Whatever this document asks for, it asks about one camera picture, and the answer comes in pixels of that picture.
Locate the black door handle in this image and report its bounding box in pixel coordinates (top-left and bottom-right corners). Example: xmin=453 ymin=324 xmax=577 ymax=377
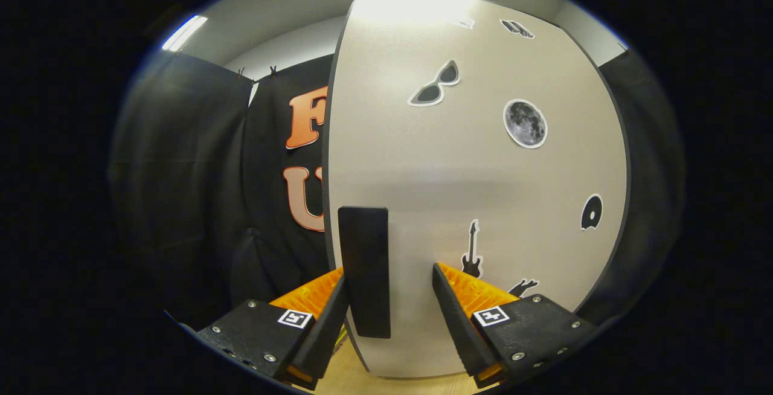
xmin=338 ymin=206 xmax=391 ymax=339

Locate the black backdrop cloth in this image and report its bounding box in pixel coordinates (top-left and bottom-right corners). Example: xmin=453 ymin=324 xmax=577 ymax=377
xmin=109 ymin=48 xmax=686 ymax=335

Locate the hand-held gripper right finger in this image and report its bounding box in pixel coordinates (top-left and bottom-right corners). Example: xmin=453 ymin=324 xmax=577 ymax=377
xmin=432 ymin=262 xmax=598 ymax=390

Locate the grey shoe cabinet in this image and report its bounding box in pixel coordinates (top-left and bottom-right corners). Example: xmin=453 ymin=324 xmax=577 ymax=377
xmin=320 ymin=0 xmax=633 ymax=377

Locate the ceiling light strip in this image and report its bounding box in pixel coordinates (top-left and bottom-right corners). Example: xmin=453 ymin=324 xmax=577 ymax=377
xmin=161 ymin=14 xmax=209 ymax=53

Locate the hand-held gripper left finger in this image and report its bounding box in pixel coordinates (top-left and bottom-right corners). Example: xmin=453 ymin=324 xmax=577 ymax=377
xmin=196 ymin=267 xmax=351 ymax=391

